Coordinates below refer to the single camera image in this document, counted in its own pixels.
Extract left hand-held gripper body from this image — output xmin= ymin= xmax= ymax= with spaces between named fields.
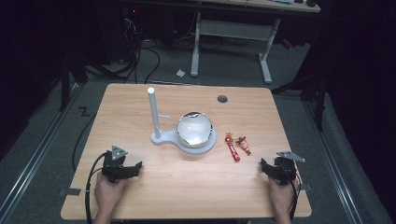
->
xmin=101 ymin=145 xmax=135 ymax=184

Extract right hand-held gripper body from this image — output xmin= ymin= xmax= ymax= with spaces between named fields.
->
xmin=274 ymin=150 xmax=306 ymax=187

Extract person's right hand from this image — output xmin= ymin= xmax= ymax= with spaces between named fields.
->
xmin=268 ymin=176 xmax=300 ymax=216

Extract person's left hand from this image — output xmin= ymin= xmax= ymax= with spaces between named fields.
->
xmin=93 ymin=173 xmax=126 ymax=215

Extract white stand with pole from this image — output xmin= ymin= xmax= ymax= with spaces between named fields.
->
xmin=147 ymin=87 xmax=219 ymax=156

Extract shiny silver bowl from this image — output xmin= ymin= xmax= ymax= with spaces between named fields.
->
xmin=175 ymin=111 xmax=215 ymax=149

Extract black metal stand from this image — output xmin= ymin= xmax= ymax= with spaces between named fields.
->
xmin=271 ymin=69 xmax=327 ymax=133
xmin=58 ymin=54 xmax=90 ymax=112

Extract desk with white legs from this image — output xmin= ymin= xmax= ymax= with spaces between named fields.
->
xmin=190 ymin=0 xmax=321 ymax=85

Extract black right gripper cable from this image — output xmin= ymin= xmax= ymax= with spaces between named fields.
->
xmin=288 ymin=169 xmax=303 ymax=222

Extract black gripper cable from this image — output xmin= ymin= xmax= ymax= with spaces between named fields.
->
xmin=288 ymin=169 xmax=303 ymax=222
xmin=84 ymin=152 xmax=108 ymax=224

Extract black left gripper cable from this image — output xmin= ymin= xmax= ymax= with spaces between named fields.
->
xmin=84 ymin=152 xmax=108 ymax=224

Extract thin black floor cable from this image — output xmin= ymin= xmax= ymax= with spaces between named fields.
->
xmin=71 ymin=113 xmax=97 ymax=173

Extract metal floor rail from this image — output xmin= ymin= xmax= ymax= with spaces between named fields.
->
xmin=0 ymin=83 xmax=81 ymax=220
xmin=302 ymin=99 xmax=364 ymax=224

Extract black floor cables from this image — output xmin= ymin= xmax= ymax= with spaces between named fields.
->
xmin=120 ymin=17 xmax=162 ymax=85

